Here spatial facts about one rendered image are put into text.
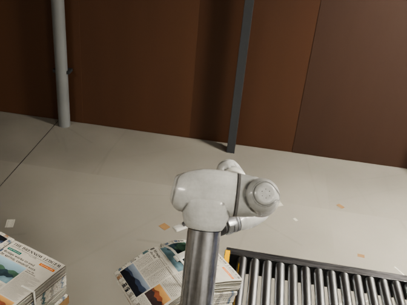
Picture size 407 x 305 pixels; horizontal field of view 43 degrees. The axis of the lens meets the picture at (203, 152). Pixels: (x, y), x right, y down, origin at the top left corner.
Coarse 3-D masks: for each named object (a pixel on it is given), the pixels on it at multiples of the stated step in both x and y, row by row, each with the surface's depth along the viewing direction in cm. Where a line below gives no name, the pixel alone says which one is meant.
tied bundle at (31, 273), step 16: (0, 256) 216; (16, 256) 217; (32, 256) 218; (0, 272) 208; (16, 272) 209; (32, 272) 210; (48, 272) 210; (64, 272) 216; (0, 288) 201; (16, 288) 202; (32, 288) 203; (48, 288) 210; (64, 288) 221; (0, 304) 194; (16, 304) 195; (32, 304) 204; (48, 304) 214
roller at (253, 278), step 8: (256, 264) 263; (256, 272) 259; (248, 280) 255; (256, 280) 254; (248, 288) 250; (256, 288) 250; (248, 296) 245; (256, 296) 246; (248, 304) 240; (256, 304) 242
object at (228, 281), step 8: (176, 240) 216; (184, 240) 218; (184, 248) 212; (224, 264) 211; (216, 272) 203; (224, 272) 205; (232, 272) 207; (216, 280) 198; (224, 280) 200; (232, 280) 202; (240, 280) 205; (216, 288) 199; (224, 288) 201; (232, 288) 205; (216, 296) 201; (224, 296) 203; (232, 296) 206; (216, 304) 203; (224, 304) 206
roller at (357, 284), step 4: (352, 276) 264; (356, 276) 262; (360, 276) 263; (352, 280) 262; (356, 280) 260; (360, 280) 260; (352, 284) 260; (356, 284) 257; (360, 284) 257; (356, 288) 255; (360, 288) 255; (356, 292) 253; (360, 292) 252; (356, 296) 251; (360, 296) 250; (364, 296) 251; (356, 300) 249; (360, 300) 248; (364, 300) 248; (356, 304) 247; (360, 304) 245; (364, 304) 245
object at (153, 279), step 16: (144, 256) 207; (128, 272) 203; (144, 272) 201; (160, 272) 199; (128, 288) 197; (144, 288) 195; (160, 288) 194; (176, 288) 192; (144, 304) 190; (160, 304) 188; (176, 304) 190
